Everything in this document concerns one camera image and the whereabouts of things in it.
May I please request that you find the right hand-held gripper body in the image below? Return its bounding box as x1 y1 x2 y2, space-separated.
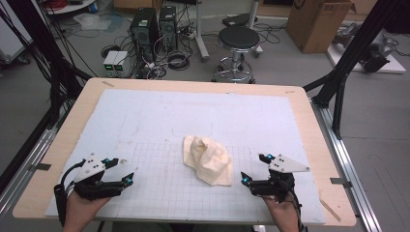
249 154 311 204

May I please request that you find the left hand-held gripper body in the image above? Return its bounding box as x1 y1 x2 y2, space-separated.
73 153 130 201

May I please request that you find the cream cloth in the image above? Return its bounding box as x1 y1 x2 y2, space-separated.
182 134 234 188

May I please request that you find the person's left hand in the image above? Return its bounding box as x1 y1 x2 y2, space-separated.
62 190 112 232

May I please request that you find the person's right hand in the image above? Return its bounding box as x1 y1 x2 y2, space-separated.
261 194 300 232

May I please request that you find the wooden table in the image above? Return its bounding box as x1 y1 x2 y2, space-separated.
12 76 358 228

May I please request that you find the grey metal clip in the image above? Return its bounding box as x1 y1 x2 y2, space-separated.
27 162 52 172
330 177 353 189

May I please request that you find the white foam mat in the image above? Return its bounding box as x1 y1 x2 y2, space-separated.
44 88 327 226

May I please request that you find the white power supply unit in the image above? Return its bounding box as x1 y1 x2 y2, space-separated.
102 49 120 74
112 50 130 73

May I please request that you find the black round stool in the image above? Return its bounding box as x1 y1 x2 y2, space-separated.
211 25 262 84

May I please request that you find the grey metal table leg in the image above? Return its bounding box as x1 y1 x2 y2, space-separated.
247 0 264 58
192 0 211 63

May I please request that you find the large black computer tower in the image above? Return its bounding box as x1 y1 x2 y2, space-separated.
129 7 161 64

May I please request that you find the flat black case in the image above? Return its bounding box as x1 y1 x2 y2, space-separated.
221 13 259 28

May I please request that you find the cardboard box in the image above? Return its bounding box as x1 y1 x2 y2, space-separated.
285 0 356 55

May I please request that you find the clear plastic bag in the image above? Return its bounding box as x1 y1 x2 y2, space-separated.
73 12 113 32

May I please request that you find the slim black computer tower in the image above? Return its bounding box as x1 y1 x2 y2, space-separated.
158 5 179 52

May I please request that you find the black and grey machine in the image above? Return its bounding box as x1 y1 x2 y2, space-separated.
333 21 400 73

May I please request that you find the white platform board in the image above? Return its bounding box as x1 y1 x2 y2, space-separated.
326 30 407 75

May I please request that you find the white panel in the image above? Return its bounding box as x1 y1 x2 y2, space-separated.
0 12 34 65

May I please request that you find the white round table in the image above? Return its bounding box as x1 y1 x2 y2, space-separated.
44 0 99 15

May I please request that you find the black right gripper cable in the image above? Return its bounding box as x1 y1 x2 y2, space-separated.
282 178 309 232

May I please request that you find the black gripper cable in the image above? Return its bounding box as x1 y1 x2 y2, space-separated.
53 159 87 227
282 178 309 232

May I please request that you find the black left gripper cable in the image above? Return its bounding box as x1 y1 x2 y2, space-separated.
53 159 87 227

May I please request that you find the aluminium rail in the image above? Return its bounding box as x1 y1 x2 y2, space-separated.
0 128 58 221
309 97 384 232

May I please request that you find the tangle of floor cables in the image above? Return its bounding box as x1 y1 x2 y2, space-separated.
100 18 207 80

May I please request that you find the black metal frame with cables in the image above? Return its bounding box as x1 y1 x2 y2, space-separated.
0 0 94 131

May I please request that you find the black metal frame post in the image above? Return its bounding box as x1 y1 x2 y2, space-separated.
302 0 406 141

